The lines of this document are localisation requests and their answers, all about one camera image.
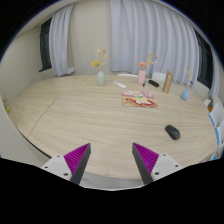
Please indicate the white blue chair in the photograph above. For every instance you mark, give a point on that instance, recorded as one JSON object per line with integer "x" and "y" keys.
{"x": 216, "y": 115}

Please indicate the left white curtain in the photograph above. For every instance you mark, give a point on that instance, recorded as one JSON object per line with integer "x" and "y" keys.
{"x": 58, "y": 40}

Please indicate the black rectangular case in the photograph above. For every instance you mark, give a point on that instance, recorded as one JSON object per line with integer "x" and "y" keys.
{"x": 155, "y": 84}

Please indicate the white chair back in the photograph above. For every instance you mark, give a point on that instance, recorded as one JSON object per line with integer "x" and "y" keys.
{"x": 157, "y": 76}

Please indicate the yellow dried flowers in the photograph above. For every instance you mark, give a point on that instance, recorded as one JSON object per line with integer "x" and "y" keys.
{"x": 99, "y": 61}

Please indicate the dark window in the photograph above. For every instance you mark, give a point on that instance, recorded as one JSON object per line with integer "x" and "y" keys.
{"x": 44, "y": 45}
{"x": 206, "y": 68}

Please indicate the large white centre curtain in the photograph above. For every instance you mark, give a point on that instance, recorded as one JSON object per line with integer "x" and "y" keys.
{"x": 139, "y": 27}

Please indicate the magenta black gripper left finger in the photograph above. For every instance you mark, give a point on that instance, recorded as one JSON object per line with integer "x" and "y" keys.
{"x": 71, "y": 166}

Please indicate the beige dried flowers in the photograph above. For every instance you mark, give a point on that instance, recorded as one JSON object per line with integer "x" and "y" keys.
{"x": 189, "y": 75}

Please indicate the black computer mouse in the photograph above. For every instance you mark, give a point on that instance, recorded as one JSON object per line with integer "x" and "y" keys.
{"x": 173, "y": 132}

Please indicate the right dark window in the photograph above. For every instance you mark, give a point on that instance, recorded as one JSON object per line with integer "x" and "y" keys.
{"x": 206, "y": 68}

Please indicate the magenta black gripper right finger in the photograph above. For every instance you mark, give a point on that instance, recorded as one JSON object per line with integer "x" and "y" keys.
{"x": 153, "y": 166}

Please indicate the white remote control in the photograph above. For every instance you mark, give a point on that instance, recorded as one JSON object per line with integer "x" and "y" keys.
{"x": 119, "y": 84}

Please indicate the pale green vase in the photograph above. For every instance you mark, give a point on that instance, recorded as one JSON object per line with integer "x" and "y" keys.
{"x": 101, "y": 78}

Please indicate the blue vase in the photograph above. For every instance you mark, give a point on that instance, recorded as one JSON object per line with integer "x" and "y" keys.
{"x": 185, "y": 94}

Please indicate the left dark window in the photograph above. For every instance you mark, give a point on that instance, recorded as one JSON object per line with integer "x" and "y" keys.
{"x": 44, "y": 45}

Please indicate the colourful cartoon mouse pad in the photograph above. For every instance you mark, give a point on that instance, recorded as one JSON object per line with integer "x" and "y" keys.
{"x": 142, "y": 99}

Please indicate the pink vase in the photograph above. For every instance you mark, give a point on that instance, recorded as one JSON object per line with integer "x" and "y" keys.
{"x": 141, "y": 76}

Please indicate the orange dried flowers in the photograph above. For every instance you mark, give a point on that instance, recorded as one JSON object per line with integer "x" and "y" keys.
{"x": 148, "y": 61}

